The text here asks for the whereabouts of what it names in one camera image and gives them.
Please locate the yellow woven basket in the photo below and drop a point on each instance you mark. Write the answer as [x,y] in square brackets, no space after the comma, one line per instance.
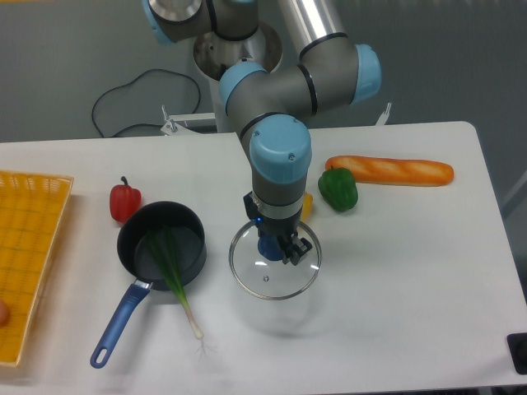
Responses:
[32,207]

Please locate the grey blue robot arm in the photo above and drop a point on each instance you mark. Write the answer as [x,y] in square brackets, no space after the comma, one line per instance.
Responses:
[267,107]

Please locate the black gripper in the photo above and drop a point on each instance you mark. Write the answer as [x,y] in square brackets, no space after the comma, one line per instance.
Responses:
[280,222]

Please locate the dark saucepan blue handle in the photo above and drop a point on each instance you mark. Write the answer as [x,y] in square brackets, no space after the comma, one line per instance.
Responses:
[133,256]

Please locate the yellow bell pepper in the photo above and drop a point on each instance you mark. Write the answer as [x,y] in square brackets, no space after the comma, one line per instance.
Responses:
[307,206]

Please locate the green spring onion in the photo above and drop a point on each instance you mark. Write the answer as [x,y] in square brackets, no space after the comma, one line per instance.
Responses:
[174,251]

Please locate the glass pot lid blue knob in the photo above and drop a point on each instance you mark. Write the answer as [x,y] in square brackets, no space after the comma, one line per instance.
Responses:
[256,264]

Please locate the green bell pepper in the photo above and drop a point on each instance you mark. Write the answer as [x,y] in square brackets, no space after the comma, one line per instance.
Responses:
[338,188]

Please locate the white table leg bracket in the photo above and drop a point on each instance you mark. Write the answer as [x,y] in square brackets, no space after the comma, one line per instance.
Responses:
[384,116]

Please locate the black box at table edge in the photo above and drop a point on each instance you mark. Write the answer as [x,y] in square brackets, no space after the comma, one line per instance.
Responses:
[517,343]

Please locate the orange baguette bread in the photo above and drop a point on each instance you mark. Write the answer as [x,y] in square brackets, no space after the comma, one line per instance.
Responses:
[388,171]

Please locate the red bell pepper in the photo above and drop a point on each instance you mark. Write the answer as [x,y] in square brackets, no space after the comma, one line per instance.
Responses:
[124,201]

